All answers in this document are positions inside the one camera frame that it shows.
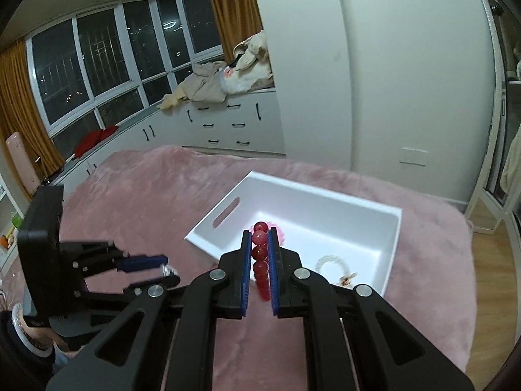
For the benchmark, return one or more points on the red cushion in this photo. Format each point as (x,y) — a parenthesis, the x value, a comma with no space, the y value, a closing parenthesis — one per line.
(92,139)

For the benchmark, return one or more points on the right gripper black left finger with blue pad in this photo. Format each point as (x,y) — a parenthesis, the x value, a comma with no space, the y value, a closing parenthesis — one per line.
(164,341)

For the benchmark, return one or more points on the pink fluffy blanket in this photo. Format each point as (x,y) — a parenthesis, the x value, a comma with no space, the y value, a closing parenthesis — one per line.
(149,200)

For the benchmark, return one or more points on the pile of beige clothes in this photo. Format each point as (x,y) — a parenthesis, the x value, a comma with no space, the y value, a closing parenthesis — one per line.
(212,82)

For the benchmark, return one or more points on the mustard curtain right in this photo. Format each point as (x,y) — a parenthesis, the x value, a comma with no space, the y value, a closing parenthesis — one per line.
(236,20)

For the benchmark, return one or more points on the white wardrobe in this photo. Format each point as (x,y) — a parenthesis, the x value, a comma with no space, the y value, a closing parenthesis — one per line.
(400,90)

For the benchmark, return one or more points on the mustard curtain left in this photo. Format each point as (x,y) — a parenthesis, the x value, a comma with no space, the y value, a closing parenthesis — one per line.
(19,113)

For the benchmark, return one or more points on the pearl bead jewelry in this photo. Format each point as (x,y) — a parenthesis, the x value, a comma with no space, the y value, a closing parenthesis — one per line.
(168,270)

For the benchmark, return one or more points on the white storage box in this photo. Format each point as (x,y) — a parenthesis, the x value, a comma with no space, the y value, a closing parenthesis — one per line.
(335,234)

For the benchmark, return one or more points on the pink chair back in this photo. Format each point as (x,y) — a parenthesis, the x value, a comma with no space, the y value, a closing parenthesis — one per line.
(23,164)

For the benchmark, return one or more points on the large bay window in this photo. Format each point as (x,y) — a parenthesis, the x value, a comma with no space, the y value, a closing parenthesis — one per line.
(98,69)

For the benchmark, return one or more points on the mustard curtain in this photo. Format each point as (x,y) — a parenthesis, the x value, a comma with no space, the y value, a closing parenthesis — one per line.
(19,113)
(236,20)

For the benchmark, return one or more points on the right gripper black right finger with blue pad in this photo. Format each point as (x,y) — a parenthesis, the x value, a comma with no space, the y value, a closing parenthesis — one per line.
(354,339)

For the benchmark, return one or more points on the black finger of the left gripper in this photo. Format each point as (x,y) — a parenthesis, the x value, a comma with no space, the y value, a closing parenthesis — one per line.
(164,282)

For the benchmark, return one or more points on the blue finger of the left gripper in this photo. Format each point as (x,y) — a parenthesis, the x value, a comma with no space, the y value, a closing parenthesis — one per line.
(141,263)

